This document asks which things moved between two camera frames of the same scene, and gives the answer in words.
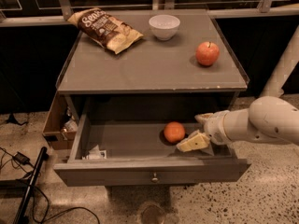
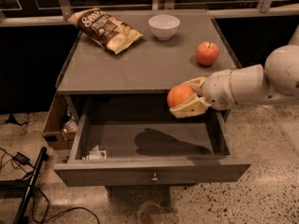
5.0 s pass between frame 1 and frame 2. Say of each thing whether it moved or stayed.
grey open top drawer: stayed
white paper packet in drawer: stayed
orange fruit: moved
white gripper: moved
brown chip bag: stayed
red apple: stayed
